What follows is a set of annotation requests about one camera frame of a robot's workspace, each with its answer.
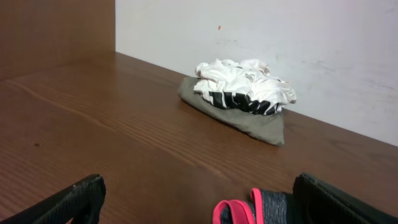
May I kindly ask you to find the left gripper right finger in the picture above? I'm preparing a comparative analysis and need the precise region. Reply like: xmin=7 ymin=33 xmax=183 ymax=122
xmin=293 ymin=173 xmax=397 ymax=224

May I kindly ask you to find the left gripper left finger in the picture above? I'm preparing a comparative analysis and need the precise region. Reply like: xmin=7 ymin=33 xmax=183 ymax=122
xmin=1 ymin=174 xmax=106 ymax=224

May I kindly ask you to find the black shorts red waistband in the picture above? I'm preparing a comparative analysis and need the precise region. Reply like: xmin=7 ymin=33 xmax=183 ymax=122
xmin=212 ymin=188 xmax=302 ymax=224

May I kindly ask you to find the olive green folded garment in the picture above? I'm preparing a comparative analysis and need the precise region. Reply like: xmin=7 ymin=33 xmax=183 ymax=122
xmin=178 ymin=77 xmax=285 ymax=146

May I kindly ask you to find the white printed shirt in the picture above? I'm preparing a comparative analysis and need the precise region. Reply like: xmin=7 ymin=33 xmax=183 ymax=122
xmin=193 ymin=59 xmax=297 ymax=115

